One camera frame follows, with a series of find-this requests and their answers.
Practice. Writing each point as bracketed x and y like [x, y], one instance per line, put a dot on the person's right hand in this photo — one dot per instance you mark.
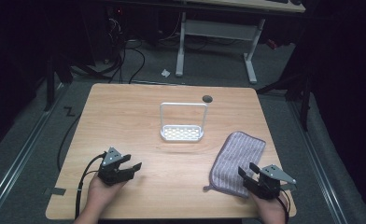
[271, 210]

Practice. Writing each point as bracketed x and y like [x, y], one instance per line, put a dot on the metal floor rail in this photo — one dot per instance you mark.
[321, 178]
[16, 163]

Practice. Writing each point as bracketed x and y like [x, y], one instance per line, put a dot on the dark round table grommet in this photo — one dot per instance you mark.
[207, 99]

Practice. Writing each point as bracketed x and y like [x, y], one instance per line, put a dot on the grey tape strip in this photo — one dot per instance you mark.
[58, 191]

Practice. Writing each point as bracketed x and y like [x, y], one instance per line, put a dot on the white paper scrap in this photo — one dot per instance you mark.
[165, 73]

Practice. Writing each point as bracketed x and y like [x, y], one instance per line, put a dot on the grey striped towel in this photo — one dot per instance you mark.
[234, 158]

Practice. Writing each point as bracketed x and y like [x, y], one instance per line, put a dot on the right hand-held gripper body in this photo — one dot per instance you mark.
[270, 183]

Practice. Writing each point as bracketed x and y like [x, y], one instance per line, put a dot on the person's left hand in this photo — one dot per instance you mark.
[98, 194]

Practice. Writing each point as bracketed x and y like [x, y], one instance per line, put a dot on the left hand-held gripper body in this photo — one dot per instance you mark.
[111, 172]

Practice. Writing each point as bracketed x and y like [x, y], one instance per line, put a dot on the white-framed wooden desk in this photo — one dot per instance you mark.
[218, 29]

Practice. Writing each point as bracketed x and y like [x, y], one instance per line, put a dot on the white towel rack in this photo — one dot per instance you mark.
[181, 133]

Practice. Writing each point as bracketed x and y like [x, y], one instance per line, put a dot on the black metal stand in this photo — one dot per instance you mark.
[49, 84]
[304, 93]

